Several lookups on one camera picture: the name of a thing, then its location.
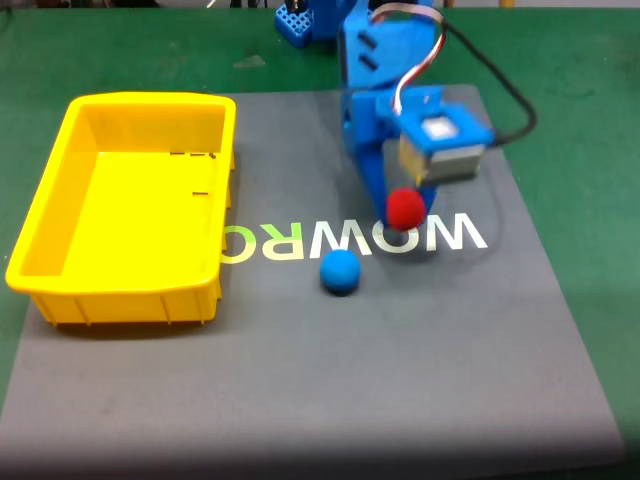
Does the black camera cable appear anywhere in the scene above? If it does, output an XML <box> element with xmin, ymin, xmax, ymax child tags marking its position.
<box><xmin>441</xmin><ymin>21</ymin><xmax>540</xmax><ymax>147</ymax></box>

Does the yellow plastic bin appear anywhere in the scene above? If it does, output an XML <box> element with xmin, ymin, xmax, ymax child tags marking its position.
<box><xmin>4</xmin><ymin>91</ymin><xmax>238</xmax><ymax>329</ymax></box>

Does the green table mat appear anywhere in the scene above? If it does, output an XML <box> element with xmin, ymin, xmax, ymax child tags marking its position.
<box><xmin>0</xmin><ymin>6</ymin><xmax>640</xmax><ymax>451</ymax></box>

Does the white servo cable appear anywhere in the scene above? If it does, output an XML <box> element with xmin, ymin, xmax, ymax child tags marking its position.
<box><xmin>371</xmin><ymin>1</ymin><xmax>450</xmax><ymax>115</ymax></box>

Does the blue foam ball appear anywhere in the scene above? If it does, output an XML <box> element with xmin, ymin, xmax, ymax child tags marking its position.
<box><xmin>319</xmin><ymin>248</ymin><xmax>362</xmax><ymax>296</ymax></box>

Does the red foam ball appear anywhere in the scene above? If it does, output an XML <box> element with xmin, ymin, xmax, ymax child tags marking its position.
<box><xmin>385</xmin><ymin>187</ymin><xmax>428</xmax><ymax>232</ymax></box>

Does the grey mat with lettering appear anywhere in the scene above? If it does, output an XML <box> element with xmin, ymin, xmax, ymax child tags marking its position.
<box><xmin>0</xmin><ymin>83</ymin><xmax>627</xmax><ymax>476</ymax></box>

